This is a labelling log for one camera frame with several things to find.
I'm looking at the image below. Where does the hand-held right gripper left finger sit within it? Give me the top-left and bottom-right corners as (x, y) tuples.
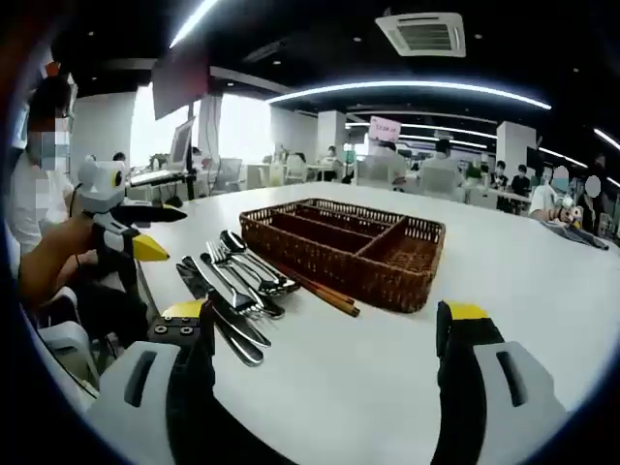
(84, 297), (233, 465)

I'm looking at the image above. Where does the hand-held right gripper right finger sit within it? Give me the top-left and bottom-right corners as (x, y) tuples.
(430, 298), (569, 465)

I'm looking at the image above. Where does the silver knife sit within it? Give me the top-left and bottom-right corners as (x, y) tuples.
(182, 255), (273, 349)
(175, 263), (266, 367)

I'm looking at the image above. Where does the silver spoon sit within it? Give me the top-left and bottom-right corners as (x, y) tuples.
(219, 230), (295, 296)
(227, 244), (302, 297)

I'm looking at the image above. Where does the brown wicker storage slots tray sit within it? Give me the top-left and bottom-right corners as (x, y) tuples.
(239, 197), (446, 314)

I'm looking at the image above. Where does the brown wooden chopstick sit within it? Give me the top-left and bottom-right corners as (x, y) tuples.
(278, 263), (358, 311)
(274, 266), (362, 319)

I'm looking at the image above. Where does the black monitor stand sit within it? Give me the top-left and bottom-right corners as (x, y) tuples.
(128, 99), (199, 201)

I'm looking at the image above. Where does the computer monitor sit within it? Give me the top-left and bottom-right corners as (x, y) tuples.
(167, 115), (198, 171)

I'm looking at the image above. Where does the white armchair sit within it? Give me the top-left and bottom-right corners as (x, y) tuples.
(36, 285), (101, 388)

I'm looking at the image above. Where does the hanging dark display panel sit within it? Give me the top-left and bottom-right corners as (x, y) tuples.
(151, 46), (211, 121)

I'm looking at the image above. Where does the straight ceiling light strip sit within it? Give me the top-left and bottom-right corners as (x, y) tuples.
(168, 0), (220, 48)

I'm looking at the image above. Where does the dark cloth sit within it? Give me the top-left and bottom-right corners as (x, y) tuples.
(539, 218), (610, 252)

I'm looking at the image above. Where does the group of white office chairs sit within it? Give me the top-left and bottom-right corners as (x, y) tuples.
(210, 152), (469, 204)

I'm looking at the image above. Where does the pink sign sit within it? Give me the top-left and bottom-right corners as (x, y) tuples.
(369, 115), (403, 142)

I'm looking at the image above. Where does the curved ceiling light strip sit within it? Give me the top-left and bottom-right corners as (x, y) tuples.
(264, 80), (553, 110)

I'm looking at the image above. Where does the ceiling air conditioner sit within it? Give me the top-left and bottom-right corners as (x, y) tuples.
(375, 12), (467, 58)

